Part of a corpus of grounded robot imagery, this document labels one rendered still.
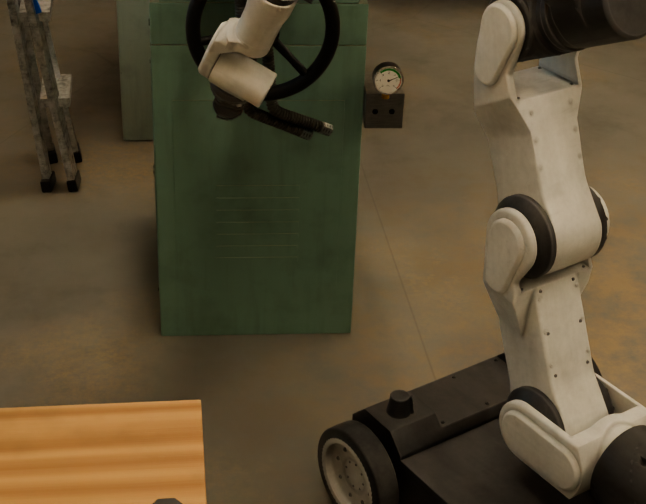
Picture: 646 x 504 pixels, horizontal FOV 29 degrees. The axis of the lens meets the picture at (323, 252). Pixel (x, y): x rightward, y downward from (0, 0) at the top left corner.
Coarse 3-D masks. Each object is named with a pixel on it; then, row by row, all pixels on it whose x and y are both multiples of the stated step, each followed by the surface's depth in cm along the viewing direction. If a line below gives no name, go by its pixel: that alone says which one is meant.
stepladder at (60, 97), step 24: (24, 0) 321; (48, 0) 334; (24, 24) 342; (48, 24) 344; (24, 48) 329; (48, 48) 334; (24, 72) 331; (48, 72) 331; (48, 96) 334; (48, 144) 361; (72, 144) 361; (48, 168) 347; (72, 168) 346
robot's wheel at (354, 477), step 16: (336, 432) 232; (352, 432) 229; (368, 432) 229; (320, 448) 238; (336, 448) 237; (352, 448) 228; (368, 448) 226; (384, 448) 228; (320, 464) 240; (336, 464) 238; (352, 464) 234; (368, 464) 225; (384, 464) 226; (336, 480) 240; (352, 480) 235; (368, 480) 226; (384, 480) 225; (336, 496) 238; (352, 496) 236; (368, 496) 231; (384, 496) 226
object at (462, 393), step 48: (432, 384) 244; (480, 384) 245; (384, 432) 229; (432, 432) 231; (480, 432) 235; (624, 432) 207; (432, 480) 223; (480, 480) 223; (528, 480) 224; (624, 480) 202
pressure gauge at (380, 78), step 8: (384, 64) 254; (392, 64) 254; (376, 72) 253; (384, 72) 253; (392, 72) 254; (400, 72) 253; (376, 80) 254; (384, 80) 254; (392, 80) 254; (400, 80) 255; (376, 88) 255; (384, 88) 255; (392, 88) 255; (400, 88) 255; (384, 96) 258
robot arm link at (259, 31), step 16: (256, 0) 192; (272, 0) 191; (288, 0) 191; (304, 0) 191; (256, 16) 194; (272, 16) 193; (288, 16) 195; (240, 32) 199; (256, 32) 197; (272, 32) 197
